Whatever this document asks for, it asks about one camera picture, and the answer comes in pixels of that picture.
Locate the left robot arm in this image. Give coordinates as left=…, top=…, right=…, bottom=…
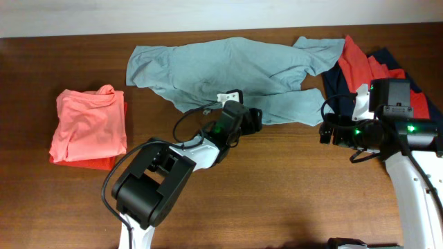
left=104, top=100, right=262, bottom=248

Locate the light blue t-shirt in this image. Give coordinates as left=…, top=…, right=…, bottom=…
left=126, top=37, right=345, bottom=126

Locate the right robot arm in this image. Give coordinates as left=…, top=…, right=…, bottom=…
left=319, top=78, right=442, bottom=248

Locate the red printed shirt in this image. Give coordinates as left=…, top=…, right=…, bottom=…
left=338, top=35, right=430, bottom=119

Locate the navy blue garment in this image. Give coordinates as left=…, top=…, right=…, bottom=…
left=322, top=48, right=442, bottom=127

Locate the folded pink shirt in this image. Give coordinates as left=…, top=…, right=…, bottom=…
left=49, top=84, right=127, bottom=163

